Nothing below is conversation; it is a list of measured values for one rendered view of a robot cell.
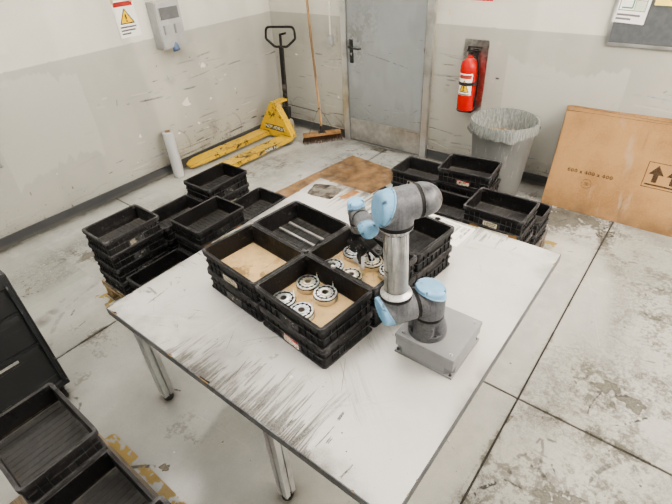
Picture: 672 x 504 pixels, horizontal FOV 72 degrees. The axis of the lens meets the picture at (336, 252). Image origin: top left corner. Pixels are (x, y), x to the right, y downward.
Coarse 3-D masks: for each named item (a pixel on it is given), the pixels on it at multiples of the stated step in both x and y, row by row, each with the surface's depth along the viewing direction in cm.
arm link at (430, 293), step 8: (424, 280) 170; (432, 280) 171; (416, 288) 167; (424, 288) 166; (432, 288) 167; (440, 288) 167; (416, 296) 165; (424, 296) 164; (432, 296) 164; (440, 296) 164; (424, 304) 165; (432, 304) 166; (440, 304) 167; (424, 312) 166; (432, 312) 168; (440, 312) 169; (424, 320) 171; (432, 320) 171
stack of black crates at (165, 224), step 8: (176, 200) 348; (184, 200) 354; (192, 200) 349; (200, 200) 345; (160, 208) 339; (168, 208) 345; (176, 208) 350; (184, 208) 356; (160, 216) 341; (168, 216) 347; (160, 224) 340; (168, 224) 339; (168, 232) 319; (168, 240) 322; (176, 240) 325; (168, 248) 329
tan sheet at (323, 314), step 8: (288, 288) 202; (296, 288) 202; (296, 296) 198; (304, 296) 197; (312, 296) 197; (344, 296) 196; (312, 304) 193; (336, 304) 192; (344, 304) 192; (320, 312) 189; (328, 312) 189; (336, 312) 188; (312, 320) 185; (320, 320) 185; (328, 320) 185
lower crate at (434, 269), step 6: (450, 252) 223; (438, 258) 216; (444, 258) 224; (432, 264) 213; (438, 264) 221; (444, 264) 226; (426, 270) 211; (432, 270) 218; (438, 270) 223; (420, 276) 209; (426, 276) 215; (432, 276) 221; (414, 282) 212
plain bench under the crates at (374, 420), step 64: (192, 256) 249; (512, 256) 234; (128, 320) 210; (192, 320) 208; (256, 320) 206; (512, 320) 197; (256, 384) 177; (320, 384) 175; (384, 384) 174; (448, 384) 172; (320, 448) 154; (384, 448) 153
